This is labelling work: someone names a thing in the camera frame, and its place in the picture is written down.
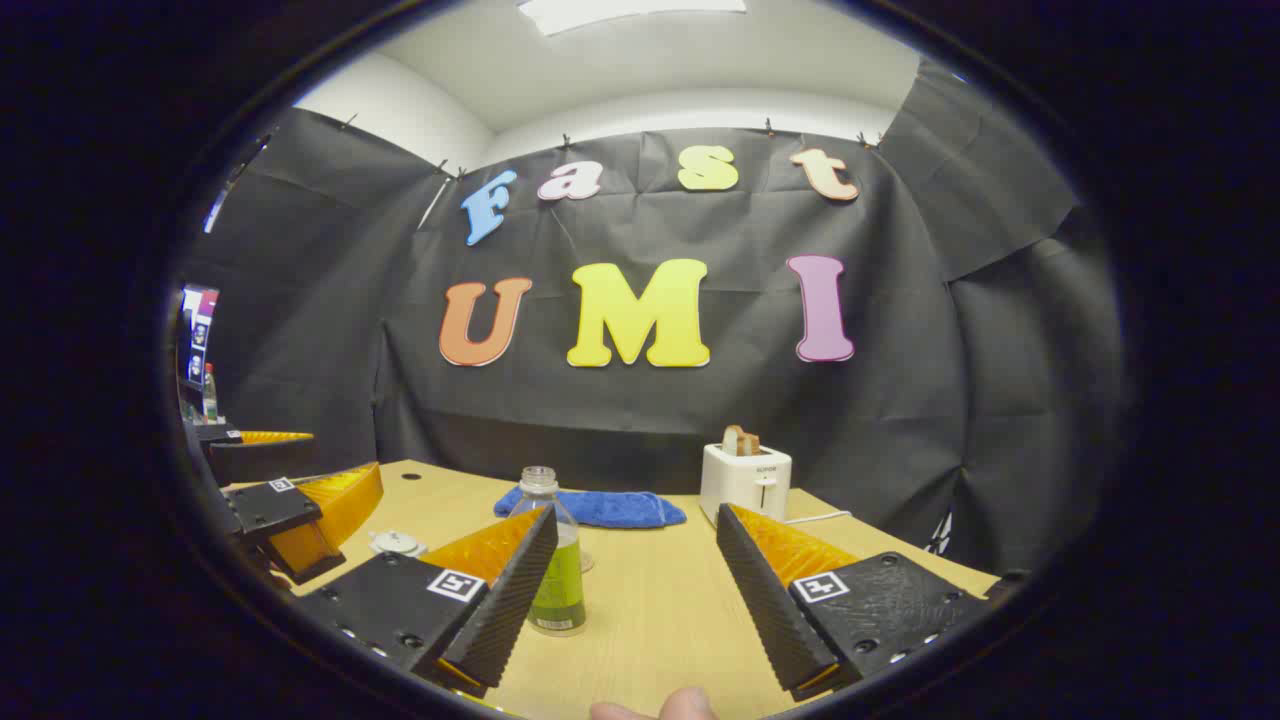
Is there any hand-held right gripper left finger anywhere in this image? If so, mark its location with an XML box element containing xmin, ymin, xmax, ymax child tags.
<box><xmin>296</xmin><ymin>505</ymin><xmax>559</xmax><ymax>699</ymax></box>

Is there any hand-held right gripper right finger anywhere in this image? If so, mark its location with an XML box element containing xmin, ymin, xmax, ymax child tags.
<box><xmin>716</xmin><ymin>503</ymin><xmax>1001</xmax><ymax>702</ymax></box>

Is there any clear water bottle green label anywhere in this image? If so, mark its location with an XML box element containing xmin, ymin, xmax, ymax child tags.
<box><xmin>508</xmin><ymin>466</ymin><xmax>589</xmax><ymax>637</ymax></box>

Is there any white toaster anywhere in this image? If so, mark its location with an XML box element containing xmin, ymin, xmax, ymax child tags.
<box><xmin>700</xmin><ymin>443</ymin><xmax>793</xmax><ymax>528</ymax></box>

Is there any computer monitor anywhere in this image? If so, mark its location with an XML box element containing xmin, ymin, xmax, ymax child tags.
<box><xmin>180</xmin><ymin>285</ymin><xmax>221</xmax><ymax>386</ymax></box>

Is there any blue towel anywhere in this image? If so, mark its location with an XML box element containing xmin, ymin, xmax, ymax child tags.
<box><xmin>494</xmin><ymin>486</ymin><xmax>688</xmax><ymax>529</ymax></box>

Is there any ceiling light panel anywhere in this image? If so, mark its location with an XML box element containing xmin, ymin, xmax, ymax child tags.
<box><xmin>518</xmin><ymin>0</ymin><xmax>747</xmax><ymax>37</ymax></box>

